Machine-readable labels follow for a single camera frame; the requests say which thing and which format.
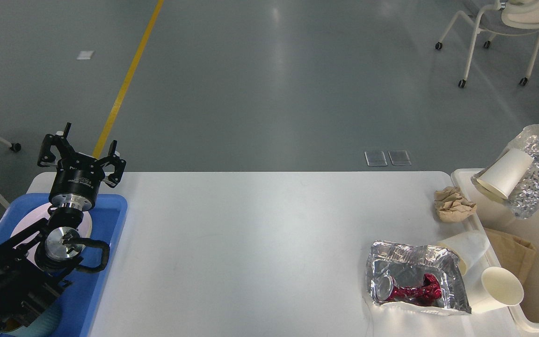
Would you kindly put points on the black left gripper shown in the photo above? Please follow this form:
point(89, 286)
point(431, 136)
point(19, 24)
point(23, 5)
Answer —
point(77, 180)

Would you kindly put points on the aluminium foil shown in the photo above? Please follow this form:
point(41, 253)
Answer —
point(407, 264)
point(523, 201)

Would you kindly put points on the white paper cup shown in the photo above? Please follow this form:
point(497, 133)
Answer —
point(493, 289)
point(502, 177)

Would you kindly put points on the pink plate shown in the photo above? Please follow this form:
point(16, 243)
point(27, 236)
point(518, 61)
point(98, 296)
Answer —
point(33, 216)

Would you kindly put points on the brown paper bag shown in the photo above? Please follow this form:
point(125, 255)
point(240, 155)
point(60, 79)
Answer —
point(514, 253)

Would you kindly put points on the brown paper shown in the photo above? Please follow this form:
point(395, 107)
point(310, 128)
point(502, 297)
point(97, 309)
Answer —
point(452, 206)

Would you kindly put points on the white tissue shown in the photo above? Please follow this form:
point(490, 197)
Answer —
point(468, 246)

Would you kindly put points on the teal mug yellow inside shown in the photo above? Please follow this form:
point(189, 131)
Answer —
point(43, 326)

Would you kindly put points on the crushed red soda can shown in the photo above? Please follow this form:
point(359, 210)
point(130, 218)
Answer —
point(386, 289)

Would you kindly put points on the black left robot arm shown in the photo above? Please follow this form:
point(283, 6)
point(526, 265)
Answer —
point(35, 262)

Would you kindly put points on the blue plastic tray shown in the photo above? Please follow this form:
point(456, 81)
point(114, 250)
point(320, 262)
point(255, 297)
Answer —
point(80, 300)

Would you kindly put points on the white chair on wheels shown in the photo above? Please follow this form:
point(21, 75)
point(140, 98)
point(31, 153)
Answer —
point(512, 18)

